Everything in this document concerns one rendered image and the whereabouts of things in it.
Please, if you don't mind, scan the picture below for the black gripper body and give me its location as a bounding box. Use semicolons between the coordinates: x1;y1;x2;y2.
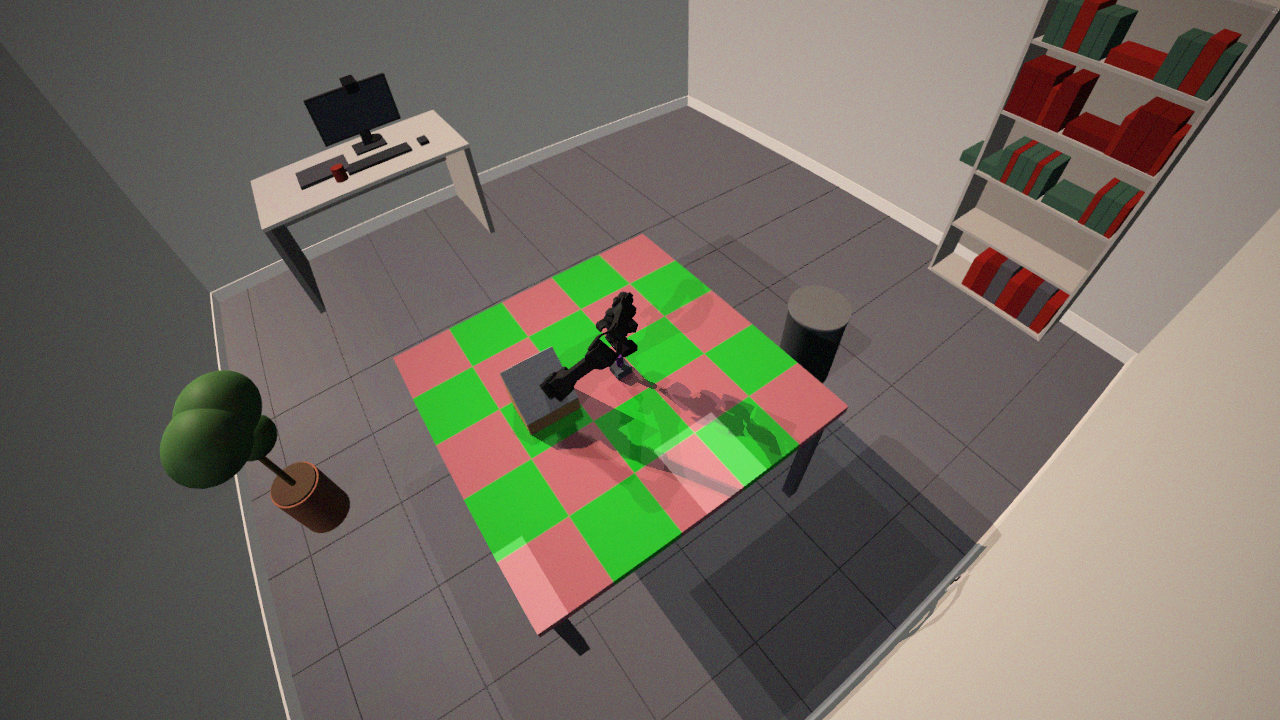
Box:
596;319;637;357

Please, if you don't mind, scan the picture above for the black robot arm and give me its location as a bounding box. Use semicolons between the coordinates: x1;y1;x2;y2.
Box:
540;292;637;402

